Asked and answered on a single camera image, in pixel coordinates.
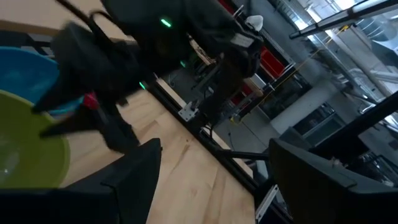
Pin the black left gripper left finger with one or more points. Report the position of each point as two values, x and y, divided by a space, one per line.
130 186

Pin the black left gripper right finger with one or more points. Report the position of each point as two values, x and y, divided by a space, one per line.
317 189

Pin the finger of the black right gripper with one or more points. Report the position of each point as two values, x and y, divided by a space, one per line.
74 123
59 95

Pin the red plastic bowl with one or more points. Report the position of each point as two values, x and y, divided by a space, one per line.
91 101

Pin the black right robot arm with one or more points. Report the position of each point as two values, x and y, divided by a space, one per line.
186 34

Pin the blue plastic bowl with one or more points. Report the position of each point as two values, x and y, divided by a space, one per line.
25 73

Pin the green plastic bowl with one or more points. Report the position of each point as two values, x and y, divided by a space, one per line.
28 143

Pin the white concrete pillar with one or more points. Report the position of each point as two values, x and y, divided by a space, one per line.
306 107

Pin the red storage bin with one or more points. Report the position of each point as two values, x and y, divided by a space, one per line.
271 62

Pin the black slanted frame post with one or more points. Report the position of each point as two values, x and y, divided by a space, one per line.
357 124

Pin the black table frame rail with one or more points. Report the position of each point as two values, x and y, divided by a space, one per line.
205 143

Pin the white metal corner bracket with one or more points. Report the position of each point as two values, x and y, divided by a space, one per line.
188 111

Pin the black overhead frame bar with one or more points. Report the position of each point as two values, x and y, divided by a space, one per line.
342 17

